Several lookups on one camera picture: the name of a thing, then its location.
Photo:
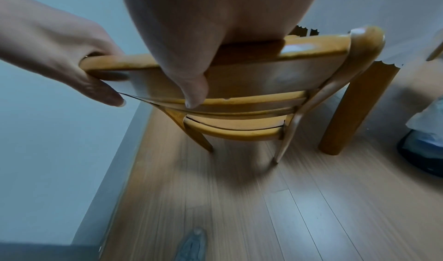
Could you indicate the person's left hand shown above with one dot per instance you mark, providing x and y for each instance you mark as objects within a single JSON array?
[{"x": 41, "y": 38}]

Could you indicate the person's right hand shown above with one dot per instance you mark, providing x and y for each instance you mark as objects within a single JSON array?
[{"x": 207, "y": 14}]

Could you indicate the wooden chair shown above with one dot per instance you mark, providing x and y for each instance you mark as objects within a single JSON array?
[{"x": 263, "y": 71}]

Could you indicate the wooden table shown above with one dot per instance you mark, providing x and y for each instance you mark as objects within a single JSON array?
[{"x": 356, "y": 104}]

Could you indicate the black waste bin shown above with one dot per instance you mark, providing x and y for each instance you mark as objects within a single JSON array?
[{"x": 420, "y": 156}]

